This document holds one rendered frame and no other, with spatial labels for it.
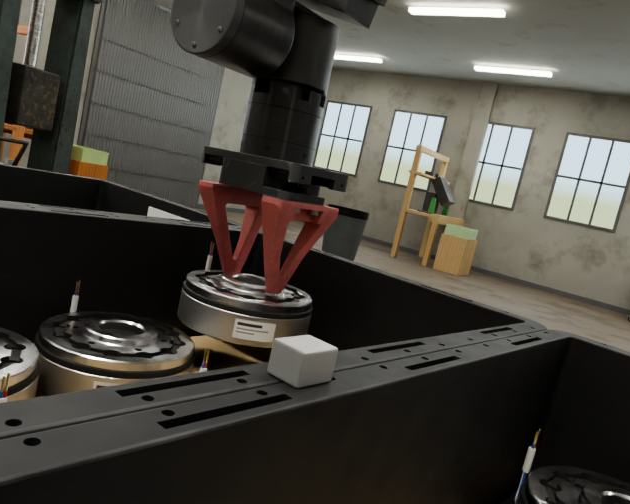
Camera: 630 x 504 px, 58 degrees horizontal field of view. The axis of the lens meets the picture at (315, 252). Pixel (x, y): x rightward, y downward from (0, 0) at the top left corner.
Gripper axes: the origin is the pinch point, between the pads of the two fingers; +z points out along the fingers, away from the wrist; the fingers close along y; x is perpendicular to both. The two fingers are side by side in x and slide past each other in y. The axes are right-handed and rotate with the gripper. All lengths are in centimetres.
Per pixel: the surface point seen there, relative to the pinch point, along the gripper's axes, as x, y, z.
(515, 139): 975, -376, -146
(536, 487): -1.0, 24.3, 5.1
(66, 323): -12.2, -4.7, 4.7
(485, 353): -5.4, 21.5, -1.9
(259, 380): -19.5, 20.0, -2.1
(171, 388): -22.5, 19.6, -2.1
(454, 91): 966, -511, -220
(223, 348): 2.4, -4.2, 7.9
